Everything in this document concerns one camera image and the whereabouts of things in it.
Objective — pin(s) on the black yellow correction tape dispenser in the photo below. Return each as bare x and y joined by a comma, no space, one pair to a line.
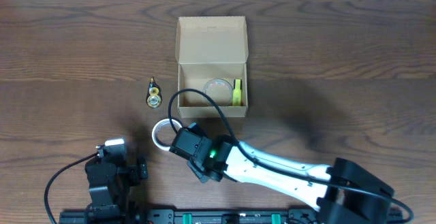
153,97

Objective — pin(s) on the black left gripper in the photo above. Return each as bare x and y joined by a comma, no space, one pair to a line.
138,171

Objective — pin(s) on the clear tape roll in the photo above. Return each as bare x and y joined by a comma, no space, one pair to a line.
220,91

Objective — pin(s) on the yellow highlighter marker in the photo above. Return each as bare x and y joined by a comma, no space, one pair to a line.
237,93

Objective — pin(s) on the open cardboard box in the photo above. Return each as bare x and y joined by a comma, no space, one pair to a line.
210,47

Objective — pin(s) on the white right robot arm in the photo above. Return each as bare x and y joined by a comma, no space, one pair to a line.
341,193

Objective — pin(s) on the white tape roll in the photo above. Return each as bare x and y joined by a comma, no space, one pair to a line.
157,127

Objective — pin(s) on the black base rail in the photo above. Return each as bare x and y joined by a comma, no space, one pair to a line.
169,216

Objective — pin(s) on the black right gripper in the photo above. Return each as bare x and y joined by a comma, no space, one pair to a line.
195,169

